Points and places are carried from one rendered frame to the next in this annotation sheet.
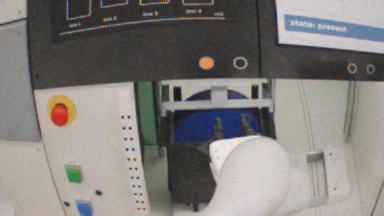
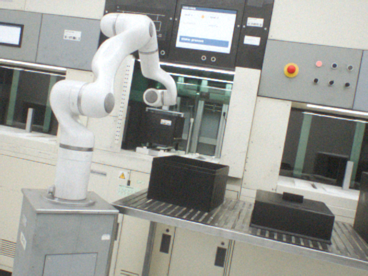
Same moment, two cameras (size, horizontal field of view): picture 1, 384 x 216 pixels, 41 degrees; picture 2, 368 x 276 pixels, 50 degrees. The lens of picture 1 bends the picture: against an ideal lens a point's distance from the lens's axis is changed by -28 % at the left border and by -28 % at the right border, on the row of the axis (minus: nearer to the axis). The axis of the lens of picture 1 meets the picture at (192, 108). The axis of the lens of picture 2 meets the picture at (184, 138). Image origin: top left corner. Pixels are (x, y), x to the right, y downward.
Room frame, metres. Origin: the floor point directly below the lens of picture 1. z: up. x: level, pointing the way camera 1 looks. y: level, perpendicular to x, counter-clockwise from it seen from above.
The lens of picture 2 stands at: (-1.11, -0.68, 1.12)
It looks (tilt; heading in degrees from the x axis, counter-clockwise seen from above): 3 degrees down; 12
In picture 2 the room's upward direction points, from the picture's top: 9 degrees clockwise
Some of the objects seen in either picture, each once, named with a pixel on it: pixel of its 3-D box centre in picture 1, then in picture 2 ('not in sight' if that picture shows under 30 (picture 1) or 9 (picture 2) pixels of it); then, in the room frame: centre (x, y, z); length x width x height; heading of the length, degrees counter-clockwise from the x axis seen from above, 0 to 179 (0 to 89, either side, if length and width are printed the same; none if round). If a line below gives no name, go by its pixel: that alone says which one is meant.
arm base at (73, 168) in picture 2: not in sight; (72, 173); (0.17, -0.03, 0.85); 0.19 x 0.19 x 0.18
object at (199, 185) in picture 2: not in sight; (189, 180); (0.57, -0.38, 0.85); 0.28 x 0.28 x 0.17; 84
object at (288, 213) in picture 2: not in sight; (290, 209); (0.49, -0.81, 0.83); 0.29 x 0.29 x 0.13; 0
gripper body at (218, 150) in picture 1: (240, 164); not in sight; (0.91, -0.08, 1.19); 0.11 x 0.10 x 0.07; 6
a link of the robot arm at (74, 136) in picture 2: not in sight; (73, 114); (0.18, 0.01, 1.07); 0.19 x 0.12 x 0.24; 83
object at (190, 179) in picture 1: (219, 134); (162, 124); (1.16, -0.05, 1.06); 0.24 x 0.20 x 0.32; 89
